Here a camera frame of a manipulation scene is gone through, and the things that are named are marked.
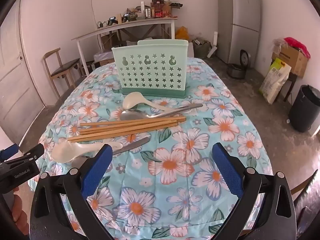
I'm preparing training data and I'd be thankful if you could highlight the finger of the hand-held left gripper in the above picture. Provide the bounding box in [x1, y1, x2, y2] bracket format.
[0, 144, 20, 161]
[5, 144, 45, 166]

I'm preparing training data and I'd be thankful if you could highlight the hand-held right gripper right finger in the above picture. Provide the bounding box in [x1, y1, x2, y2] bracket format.
[211, 142, 297, 240]

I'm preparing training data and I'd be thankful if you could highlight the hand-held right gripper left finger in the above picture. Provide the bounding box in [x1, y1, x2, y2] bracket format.
[30, 144, 115, 240]

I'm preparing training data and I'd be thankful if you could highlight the white plastic spoon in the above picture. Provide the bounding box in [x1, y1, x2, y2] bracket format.
[122, 92, 175, 112]
[51, 141, 124, 163]

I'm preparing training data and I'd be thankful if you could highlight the bundle of wooden chopsticks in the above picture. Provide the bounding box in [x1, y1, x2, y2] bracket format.
[67, 116, 187, 142]

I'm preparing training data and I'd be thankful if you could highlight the metal spoon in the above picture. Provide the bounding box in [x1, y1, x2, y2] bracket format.
[122, 103, 204, 118]
[119, 109, 187, 122]

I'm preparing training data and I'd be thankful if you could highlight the mint green utensil holder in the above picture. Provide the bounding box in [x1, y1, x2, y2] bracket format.
[112, 39, 190, 98]

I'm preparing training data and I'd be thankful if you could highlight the person's left hand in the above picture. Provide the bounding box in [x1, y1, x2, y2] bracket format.
[11, 187, 30, 236]

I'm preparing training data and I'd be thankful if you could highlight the floral blue tablecloth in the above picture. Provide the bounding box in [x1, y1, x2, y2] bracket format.
[27, 57, 274, 240]

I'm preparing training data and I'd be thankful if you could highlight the white panel door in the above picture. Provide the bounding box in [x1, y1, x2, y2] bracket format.
[0, 0, 47, 153]

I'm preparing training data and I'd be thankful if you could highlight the wooden chair with dark seat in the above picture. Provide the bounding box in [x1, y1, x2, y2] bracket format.
[42, 47, 83, 98]

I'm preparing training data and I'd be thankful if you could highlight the black trash bin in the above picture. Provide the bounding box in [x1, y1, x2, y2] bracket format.
[287, 84, 320, 133]

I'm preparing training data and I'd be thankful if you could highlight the black rice cooker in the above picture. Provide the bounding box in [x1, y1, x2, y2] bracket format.
[226, 49, 252, 79]

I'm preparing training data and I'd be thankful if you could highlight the white and green rice bag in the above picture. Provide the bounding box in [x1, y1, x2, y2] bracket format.
[259, 58, 292, 105]

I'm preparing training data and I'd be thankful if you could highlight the dark wooden stool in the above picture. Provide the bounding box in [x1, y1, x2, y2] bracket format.
[282, 72, 298, 103]

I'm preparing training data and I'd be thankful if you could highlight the large cardboard box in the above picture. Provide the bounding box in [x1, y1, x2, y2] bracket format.
[271, 44, 309, 78]

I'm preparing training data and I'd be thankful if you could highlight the white side table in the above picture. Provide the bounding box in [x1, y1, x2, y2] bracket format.
[71, 16, 178, 77]

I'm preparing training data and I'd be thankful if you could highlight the yellow plastic bag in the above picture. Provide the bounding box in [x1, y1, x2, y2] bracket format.
[175, 26, 190, 40]

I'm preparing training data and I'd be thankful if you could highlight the red cloth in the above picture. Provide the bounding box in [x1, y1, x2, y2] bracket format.
[284, 37, 311, 59]

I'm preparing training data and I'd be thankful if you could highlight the grey refrigerator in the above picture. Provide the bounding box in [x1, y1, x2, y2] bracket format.
[216, 0, 263, 68]

